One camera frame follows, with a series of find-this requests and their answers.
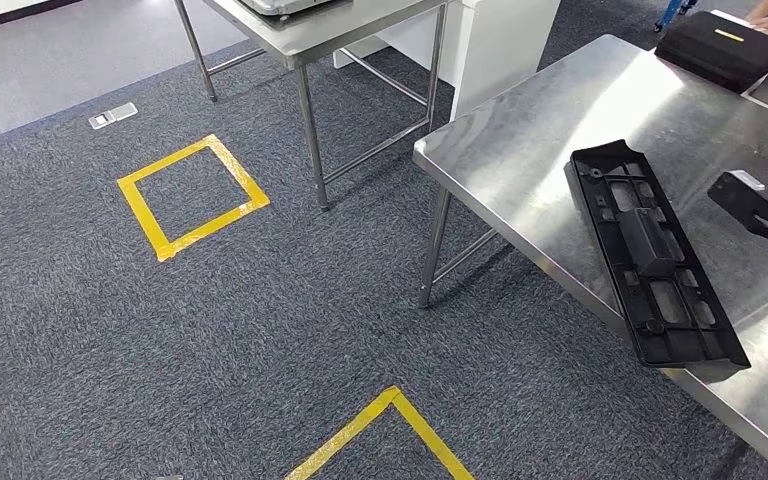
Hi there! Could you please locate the stainless steel workbench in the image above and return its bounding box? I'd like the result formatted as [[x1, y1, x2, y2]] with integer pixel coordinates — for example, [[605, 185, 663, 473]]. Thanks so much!
[[412, 34, 768, 478]]

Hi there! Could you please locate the yellow floor tape square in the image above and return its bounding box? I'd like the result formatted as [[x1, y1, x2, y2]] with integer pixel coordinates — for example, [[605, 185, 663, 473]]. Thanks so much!
[[116, 133, 271, 263], [283, 386, 477, 480]]

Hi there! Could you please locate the black case yellow stripe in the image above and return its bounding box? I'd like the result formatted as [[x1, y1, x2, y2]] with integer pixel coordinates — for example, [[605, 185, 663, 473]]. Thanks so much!
[[654, 9, 768, 94]]

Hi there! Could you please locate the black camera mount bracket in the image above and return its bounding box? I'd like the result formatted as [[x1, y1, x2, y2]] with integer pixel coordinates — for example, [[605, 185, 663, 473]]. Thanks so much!
[[707, 172, 768, 253]]

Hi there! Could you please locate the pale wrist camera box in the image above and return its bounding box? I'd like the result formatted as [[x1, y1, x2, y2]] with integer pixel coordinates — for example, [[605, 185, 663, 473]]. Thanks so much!
[[728, 170, 767, 193]]

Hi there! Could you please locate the stainless steel table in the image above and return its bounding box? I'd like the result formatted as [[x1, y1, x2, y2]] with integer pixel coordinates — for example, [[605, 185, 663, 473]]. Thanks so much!
[[171, 0, 452, 213]]

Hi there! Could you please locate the white cabinet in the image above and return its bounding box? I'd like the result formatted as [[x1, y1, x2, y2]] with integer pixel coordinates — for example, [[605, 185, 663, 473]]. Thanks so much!
[[332, 0, 561, 124]]

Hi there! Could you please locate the grey weighing scale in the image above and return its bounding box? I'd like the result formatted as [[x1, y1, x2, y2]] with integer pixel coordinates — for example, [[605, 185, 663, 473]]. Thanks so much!
[[238, 0, 336, 16]]

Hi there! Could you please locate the metal floor socket plate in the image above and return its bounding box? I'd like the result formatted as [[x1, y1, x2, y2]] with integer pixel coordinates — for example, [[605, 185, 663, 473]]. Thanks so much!
[[87, 101, 139, 130]]

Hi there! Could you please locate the long black plastic part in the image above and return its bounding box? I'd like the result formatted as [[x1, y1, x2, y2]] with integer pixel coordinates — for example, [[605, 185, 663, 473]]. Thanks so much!
[[564, 139, 752, 371]]

